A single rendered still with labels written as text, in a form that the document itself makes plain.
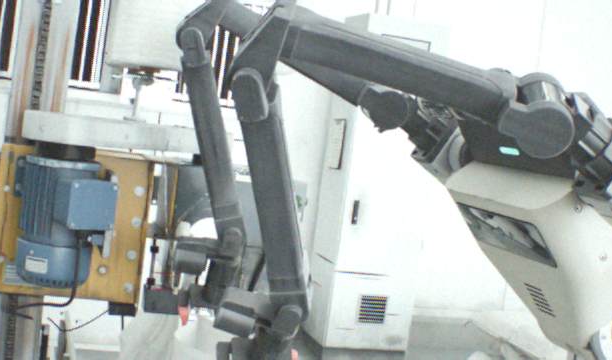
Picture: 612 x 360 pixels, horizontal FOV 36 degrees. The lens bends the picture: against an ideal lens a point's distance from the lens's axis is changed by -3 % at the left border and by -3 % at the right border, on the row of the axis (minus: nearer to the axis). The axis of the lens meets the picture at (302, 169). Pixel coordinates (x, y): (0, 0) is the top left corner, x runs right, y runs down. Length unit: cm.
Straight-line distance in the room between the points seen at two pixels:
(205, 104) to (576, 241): 72
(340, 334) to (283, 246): 457
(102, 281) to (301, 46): 100
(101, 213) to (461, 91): 82
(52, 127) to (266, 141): 63
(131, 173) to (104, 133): 22
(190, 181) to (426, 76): 94
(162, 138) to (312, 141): 439
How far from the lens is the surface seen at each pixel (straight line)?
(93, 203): 179
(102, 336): 492
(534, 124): 123
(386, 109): 177
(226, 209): 180
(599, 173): 129
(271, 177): 131
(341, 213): 580
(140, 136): 191
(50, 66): 208
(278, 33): 119
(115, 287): 208
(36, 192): 186
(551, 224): 144
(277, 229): 136
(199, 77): 174
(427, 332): 677
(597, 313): 156
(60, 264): 186
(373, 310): 596
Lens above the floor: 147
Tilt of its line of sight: 3 degrees down
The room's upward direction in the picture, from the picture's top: 8 degrees clockwise
